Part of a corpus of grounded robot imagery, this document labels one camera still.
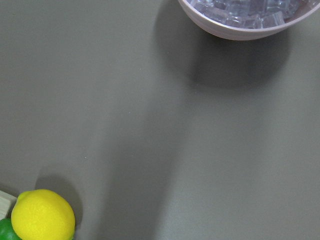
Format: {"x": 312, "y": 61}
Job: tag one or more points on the pink bowl with ice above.
{"x": 241, "y": 34}

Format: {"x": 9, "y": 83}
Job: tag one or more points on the wooden cutting board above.
{"x": 7, "y": 203}

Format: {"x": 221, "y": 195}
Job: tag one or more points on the green lime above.
{"x": 6, "y": 230}

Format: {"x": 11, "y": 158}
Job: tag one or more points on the yellow lemon near board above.
{"x": 42, "y": 214}

